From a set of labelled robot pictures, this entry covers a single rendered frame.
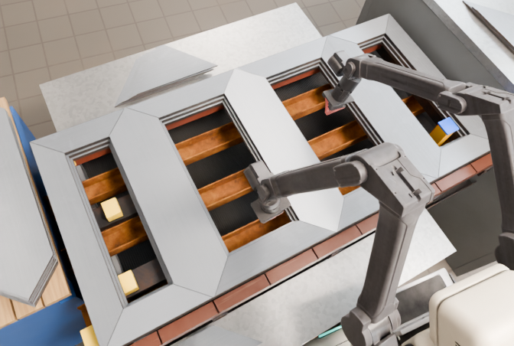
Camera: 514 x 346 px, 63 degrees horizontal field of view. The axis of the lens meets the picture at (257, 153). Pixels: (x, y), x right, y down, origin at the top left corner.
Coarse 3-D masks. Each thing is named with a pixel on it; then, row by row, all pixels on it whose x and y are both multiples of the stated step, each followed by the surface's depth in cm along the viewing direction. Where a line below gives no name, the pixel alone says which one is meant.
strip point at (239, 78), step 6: (234, 72) 165; (240, 72) 165; (246, 72) 166; (234, 78) 164; (240, 78) 164; (246, 78) 164; (252, 78) 165; (258, 78) 165; (228, 84) 162; (234, 84) 162; (240, 84) 163; (228, 90) 161
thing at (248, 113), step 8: (272, 96) 161; (248, 104) 159; (256, 104) 159; (264, 104) 159; (272, 104) 160; (280, 104) 160; (240, 112) 157; (248, 112) 157; (256, 112) 157; (264, 112) 158; (272, 112) 158; (240, 120) 155; (248, 120) 155; (256, 120) 156
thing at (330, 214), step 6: (330, 204) 143; (336, 204) 143; (342, 204) 143; (324, 210) 142; (330, 210) 142; (336, 210) 142; (312, 216) 140; (318, 216) 140; (324, 216) 141; (330, 216) 141; (336, 216) 141; (306, 222) 139; (312, 222) 139; (318, 222) 139; (324, 222) 140; (330, 222) 140
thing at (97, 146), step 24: (360, 48) 182; (288, 72) 170; (216, 96) 159; (168, 120) 155; (360, 120) 164; (456, 120) 166; (96, 144) 147; (72, 168) 141; (120, 168) 145; (456, 168) 156; (144, 216) 135; (288, 216) 143; (120, 288) 127; (144, 336) 122
